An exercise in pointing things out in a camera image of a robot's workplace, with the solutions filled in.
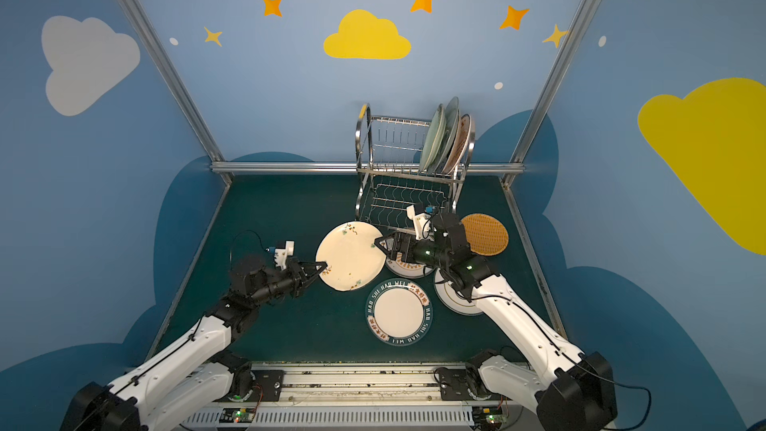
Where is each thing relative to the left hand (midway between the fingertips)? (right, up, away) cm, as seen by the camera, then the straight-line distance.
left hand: (329, 268), depth 75 cm
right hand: (+15, +7, -1) cm, 17 cm away
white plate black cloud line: (+34, -12, +13) cm, 39 cm away
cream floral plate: (+5, +3, +3) cm, 7 cm away
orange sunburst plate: (+21, -5, +21) cm, 30 cm away
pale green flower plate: (+29, +38, +17) cm, 50 cm away
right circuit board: (+39, -35, -4) cm, 53 cm away
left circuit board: (-21, -34, -5) cm, 41 cm away
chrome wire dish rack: (+18, +26, +40) cm, 51 cm away
